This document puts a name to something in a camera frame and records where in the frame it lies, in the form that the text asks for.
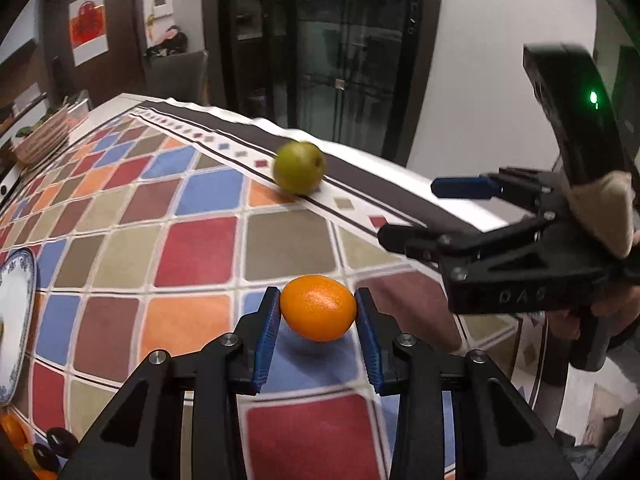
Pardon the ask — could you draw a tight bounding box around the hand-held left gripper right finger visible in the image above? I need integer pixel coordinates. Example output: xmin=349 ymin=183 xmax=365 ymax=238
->
xmin=354 ymin=287 xmax=576 ymax=480

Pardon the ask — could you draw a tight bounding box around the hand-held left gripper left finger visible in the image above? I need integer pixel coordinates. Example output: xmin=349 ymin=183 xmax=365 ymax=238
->
xmin=60 ymin=287 xmax=282 ymax=480

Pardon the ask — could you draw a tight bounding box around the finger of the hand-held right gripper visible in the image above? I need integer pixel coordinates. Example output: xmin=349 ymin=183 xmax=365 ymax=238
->
xmin=377 ymin=216 xmax=556 ymax=273
xmin=431 ymin=167 xmax=568 ymax=223

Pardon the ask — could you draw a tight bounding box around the green apple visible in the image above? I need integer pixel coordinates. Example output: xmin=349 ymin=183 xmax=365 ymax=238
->
xmin=272 ymin=141 xmax=327 ymax=195

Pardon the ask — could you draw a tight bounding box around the dark purple plum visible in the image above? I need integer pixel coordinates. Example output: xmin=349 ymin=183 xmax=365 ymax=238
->
xmin=47 ymin=427 xmax=80 ymax=456
xmin=31 ymin=444 xmax=61 ymax=473

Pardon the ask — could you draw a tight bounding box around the blue patterned white plate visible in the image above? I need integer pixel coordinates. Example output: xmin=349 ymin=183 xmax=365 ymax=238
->
xmin=0 ymin=247 xmax=38 ymax=406

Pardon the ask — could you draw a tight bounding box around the large orange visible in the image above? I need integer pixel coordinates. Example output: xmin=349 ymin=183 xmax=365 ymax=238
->
xmin=0 ymin=415 xmax=28 ymax=453

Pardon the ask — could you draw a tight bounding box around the person's right hand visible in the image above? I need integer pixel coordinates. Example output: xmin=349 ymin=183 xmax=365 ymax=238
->
xmin=592 ymin=230 xmax=640 ymax=353

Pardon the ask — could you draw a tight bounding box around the colourful checkered tablecloth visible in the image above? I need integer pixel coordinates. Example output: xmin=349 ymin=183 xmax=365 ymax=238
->
xmin=0 ymin=92 xmax=566 ymax=480

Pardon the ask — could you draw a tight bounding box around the dark glass cabinet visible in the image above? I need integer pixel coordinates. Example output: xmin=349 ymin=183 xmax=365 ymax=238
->
xmin=217 ymin=0 xmax=446 ymax=161

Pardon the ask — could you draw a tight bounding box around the grey dining chair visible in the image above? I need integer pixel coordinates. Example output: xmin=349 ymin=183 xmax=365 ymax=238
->
xmin=145 ymin=50 xmax=208 ymax=106

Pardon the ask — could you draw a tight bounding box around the pink plastic basket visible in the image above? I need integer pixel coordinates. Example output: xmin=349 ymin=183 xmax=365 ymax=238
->
xmin=10 ymin=105 xmax=71 ymax=166

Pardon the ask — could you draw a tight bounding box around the dark brown door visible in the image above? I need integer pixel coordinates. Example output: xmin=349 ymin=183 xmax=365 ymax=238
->
xmin=40 ymin=0 xmax=146 ymax=106

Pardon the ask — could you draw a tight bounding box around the red and white door poster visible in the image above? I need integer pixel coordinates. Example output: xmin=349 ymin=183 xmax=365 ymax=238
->
xmin=67 ymin=0 xmax=110 ymax=67

